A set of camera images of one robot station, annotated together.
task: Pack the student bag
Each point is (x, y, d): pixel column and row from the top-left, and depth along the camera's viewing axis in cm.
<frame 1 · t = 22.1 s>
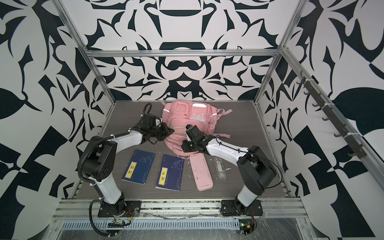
left hand: (175, 127, 92), fingers closed
right hand: (183, 145, 87), fingers open
pink student backpack: (179, 114, 110), point 4 cm above the table
left navy blue notebook: (138, 167, 89), on the table
right navy blue notebook: (170, 172, 87), on the table
pink pencil case: (201, 172, 85), point 4 cm above the table

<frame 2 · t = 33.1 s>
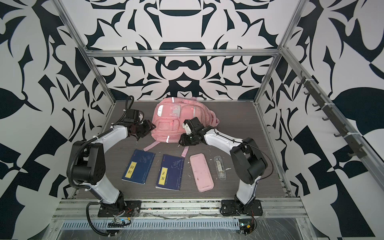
left hand: (153, 125, 94), fingers open
right hand: (180, 141, 89), fingers open
pink student backpack: (170, 114, 110), point 4 cm above the table
the other named things where they were.

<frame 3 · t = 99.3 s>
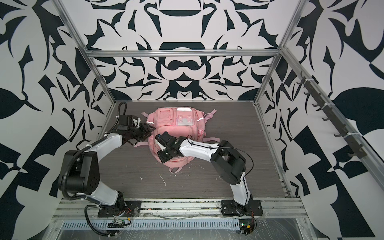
left hand: (154, 127, 90), fingers open
right hand: (160, 156, 86), fingers closed
pink student backpack: (185, 122, 100), point 9 cm above the table
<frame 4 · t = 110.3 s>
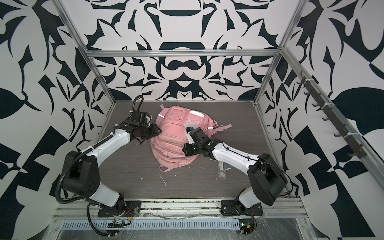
left hand: (159, 128, 88), fingers open
right hand: (182, 149, 83), fingers closed
